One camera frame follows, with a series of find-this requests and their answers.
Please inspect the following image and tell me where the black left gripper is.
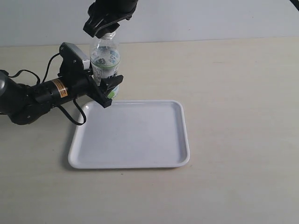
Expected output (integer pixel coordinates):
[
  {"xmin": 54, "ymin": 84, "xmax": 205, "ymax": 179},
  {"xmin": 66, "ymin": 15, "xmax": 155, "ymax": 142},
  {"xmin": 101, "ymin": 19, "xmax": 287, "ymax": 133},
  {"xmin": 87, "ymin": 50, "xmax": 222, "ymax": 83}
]
[{"xmin": 58, "ymin": 50, "xmax": 124, "ymax": 109}]

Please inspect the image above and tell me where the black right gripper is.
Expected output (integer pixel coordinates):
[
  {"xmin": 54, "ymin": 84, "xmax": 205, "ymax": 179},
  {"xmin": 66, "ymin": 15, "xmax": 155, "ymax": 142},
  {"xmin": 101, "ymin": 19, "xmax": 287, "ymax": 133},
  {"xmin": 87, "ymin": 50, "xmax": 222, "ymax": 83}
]
[{"xmin": 83, "ymin": 0, "xmax": 138, "ymax": 38}]

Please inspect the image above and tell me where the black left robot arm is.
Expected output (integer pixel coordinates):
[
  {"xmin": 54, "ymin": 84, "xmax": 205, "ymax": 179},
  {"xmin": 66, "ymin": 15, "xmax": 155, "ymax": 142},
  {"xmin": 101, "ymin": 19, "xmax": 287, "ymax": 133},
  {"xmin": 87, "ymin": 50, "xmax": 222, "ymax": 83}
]
[{"xmin": 0, "ymin": 52, "xmax": 123, "ymax": 126}]

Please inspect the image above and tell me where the white rectangular plastic tray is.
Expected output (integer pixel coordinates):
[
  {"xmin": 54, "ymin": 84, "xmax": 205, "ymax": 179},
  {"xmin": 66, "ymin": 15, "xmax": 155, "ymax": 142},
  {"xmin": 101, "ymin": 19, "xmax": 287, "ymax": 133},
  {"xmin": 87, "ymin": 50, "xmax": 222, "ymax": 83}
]
[{"xmin": 68, "ymin": 100, "xmax": 190, "ymax": 169}]

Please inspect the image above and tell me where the clear plastic drink bottle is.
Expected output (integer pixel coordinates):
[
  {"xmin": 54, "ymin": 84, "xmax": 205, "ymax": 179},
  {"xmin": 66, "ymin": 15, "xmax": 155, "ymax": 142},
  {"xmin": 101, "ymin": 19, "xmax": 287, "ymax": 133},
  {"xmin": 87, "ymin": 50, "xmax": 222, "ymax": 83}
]
[{"xmin": 90, "ymin": 32, "xmax": 121, "ymax": 85}]

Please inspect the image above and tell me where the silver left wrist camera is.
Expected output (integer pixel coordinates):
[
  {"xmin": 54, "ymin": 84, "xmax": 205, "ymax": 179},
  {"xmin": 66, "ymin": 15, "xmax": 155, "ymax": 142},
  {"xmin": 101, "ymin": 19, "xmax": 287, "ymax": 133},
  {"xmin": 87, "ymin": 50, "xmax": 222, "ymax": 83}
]
[{"xmin": 59, "ymin": 42, "xmax": 90, "ymax": 70}]

